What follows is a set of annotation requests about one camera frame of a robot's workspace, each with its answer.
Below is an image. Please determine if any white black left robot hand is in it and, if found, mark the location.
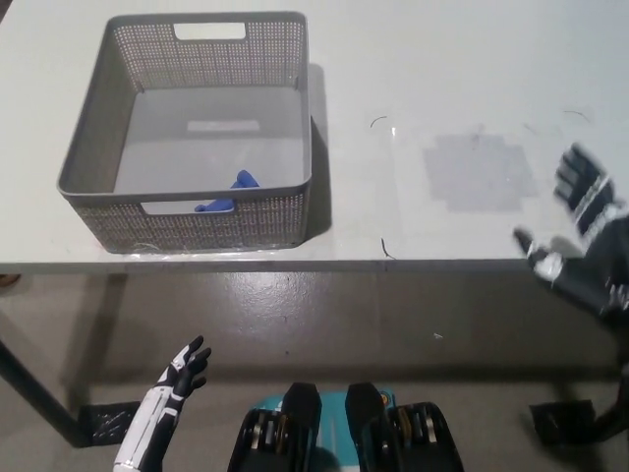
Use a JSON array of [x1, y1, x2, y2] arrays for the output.
[[112, 334, 213, 472]]

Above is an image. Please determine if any grey perforated plastic basket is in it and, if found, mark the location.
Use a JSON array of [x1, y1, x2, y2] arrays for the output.
[[56, 10, 315, 256]]

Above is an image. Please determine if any blue rook chess piece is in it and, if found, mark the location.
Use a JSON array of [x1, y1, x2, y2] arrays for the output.
[[194, 169, 262, 213]]

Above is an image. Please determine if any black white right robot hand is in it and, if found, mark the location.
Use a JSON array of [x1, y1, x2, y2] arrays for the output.
[[512, 142, 629, 317]]

